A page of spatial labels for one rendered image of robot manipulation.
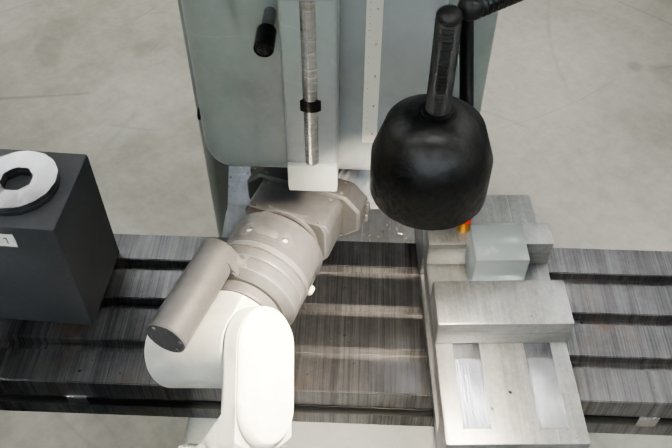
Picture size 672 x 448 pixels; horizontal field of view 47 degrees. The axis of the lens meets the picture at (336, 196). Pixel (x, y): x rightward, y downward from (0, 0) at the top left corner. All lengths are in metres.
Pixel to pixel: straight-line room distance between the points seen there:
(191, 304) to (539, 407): 0.41
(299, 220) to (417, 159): 0.30
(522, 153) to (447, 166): 2.24
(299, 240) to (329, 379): 0.29
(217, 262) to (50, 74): 2.49
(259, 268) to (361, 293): 0.37
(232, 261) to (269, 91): 0.15
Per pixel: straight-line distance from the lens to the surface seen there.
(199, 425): 1.02
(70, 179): 0.93
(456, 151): 0.43
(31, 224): 0.90
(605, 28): 3.32
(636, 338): 1.04
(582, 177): 2.63
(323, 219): 0.72
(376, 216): 1.16
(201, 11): 0.58
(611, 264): 1.10
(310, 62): 0.54
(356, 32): 0.58
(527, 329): 0.88
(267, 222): 0.69
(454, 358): 0.88
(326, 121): 0.58
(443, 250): 0.93
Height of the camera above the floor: 1.80
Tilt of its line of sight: 47 degrees down
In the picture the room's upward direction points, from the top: straight up
